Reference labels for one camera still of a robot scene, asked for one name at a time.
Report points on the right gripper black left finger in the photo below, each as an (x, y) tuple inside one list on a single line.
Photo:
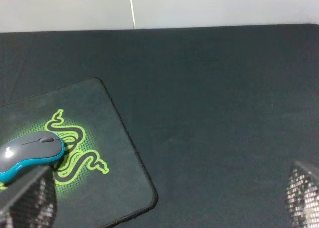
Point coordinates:
[(30, 201)]

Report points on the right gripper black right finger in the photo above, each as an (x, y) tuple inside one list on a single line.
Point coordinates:
[(302, 195)]

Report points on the grey and teal computer mouse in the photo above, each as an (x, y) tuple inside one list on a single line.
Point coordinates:
[(36, 148)]

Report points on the black green snake mouse pad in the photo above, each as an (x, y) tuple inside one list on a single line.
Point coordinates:
[(101, 180)]

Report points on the black tablecloth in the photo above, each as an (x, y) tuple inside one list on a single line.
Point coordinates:
[(217, 114)]

